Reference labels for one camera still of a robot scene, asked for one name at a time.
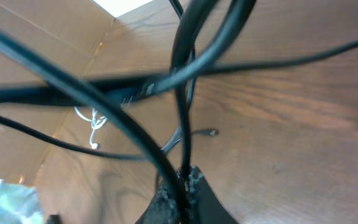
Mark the black cable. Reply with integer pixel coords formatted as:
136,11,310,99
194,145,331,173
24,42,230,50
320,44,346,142
0,0,358,184
0,21,220,224

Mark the white cable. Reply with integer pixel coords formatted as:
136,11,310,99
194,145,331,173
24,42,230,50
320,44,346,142
73,105,109,150

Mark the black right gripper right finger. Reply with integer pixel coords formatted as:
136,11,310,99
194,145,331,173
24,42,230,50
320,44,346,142
188,166,238,224

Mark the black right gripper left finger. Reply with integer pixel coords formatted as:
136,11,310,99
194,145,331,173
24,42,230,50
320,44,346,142
135,184,180,224

